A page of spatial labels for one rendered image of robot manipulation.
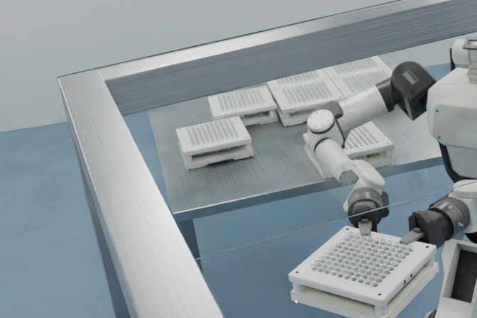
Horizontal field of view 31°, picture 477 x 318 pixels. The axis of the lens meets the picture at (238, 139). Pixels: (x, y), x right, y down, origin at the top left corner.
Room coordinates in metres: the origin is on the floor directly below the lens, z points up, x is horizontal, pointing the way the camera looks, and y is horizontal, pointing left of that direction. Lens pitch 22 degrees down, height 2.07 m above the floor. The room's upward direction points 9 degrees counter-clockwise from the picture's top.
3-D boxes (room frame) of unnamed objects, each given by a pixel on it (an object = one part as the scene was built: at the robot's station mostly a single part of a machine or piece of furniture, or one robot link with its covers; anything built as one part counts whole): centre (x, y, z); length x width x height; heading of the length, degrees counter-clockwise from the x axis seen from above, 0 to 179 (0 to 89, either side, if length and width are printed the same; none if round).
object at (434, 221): (1.81, -0.43, 1.04); 0.12 x 0.10 x 0.13; 130
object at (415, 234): (1.75, -0.36, 1.06); 0.06 x 0.03 x 0.02; 130
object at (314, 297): (1.70, -0.23, 1.00); 0.24 x 0.24 x 0.02; 48
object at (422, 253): (1.70, -0.23, 1.04); 0.25 x 0.24 x 0.02; 48
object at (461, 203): (1.89, -0.51, 1.03); 0.11 x 0.11 x 0.11; 40
